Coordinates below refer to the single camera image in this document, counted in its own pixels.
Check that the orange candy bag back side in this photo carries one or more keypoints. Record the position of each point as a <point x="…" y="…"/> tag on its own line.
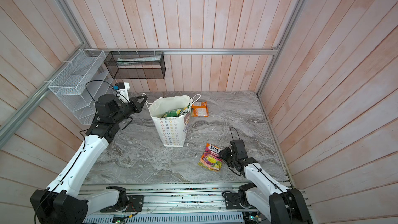
<point x="199" y="109"/>

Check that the Fox's fruits bag front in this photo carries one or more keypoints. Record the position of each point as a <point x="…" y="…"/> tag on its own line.
<point x="210" y="158"/>

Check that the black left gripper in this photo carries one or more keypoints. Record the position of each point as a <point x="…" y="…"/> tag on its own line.
<point x="138" y="108"/>

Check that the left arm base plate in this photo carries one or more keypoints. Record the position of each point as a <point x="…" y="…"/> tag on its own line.
<point x="133" y="203"/>

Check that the green circuit board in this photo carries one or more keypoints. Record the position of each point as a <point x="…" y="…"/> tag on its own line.
<point x="118" y="220"/>
<point x="251" y="218"/>

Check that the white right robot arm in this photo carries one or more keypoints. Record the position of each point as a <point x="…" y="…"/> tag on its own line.
<point x="278" y="203"/>

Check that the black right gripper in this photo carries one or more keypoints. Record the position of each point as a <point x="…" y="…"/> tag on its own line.
<point x="224" y="153"/>

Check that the aluminium frame rails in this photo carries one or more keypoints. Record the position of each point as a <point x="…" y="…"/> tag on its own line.
<point x="18" y="118"/>

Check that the black mesh wall basket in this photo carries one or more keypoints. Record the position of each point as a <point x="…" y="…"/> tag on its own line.
<point x="136" y="64"/>

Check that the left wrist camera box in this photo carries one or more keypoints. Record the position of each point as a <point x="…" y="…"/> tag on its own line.
<point x="122" y="91"/>

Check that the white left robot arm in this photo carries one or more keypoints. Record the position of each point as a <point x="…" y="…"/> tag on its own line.
<point x="59" y="202"/>

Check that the green circuit board right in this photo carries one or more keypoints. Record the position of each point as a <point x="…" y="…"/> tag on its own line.
<point x="251" y="218"/>

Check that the green circuit board left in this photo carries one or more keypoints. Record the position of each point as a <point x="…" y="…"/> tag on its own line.
<point x="118" y="220"/>

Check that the white printed paper bag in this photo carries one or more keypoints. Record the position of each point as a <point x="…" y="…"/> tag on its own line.
<point x="172" y="131"/>

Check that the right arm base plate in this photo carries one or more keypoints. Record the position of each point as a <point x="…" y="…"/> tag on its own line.
<point x="235" y="200"/>

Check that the slotted aluminium base rail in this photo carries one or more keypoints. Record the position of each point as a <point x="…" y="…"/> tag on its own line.
<point x="176" y="198"/>

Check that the white wire wall shelf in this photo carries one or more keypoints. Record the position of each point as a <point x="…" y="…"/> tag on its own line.
<point x="81" y="82"/>

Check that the small green candy bag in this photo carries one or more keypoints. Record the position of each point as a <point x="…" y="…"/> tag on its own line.
<point x="175" y="113"/>

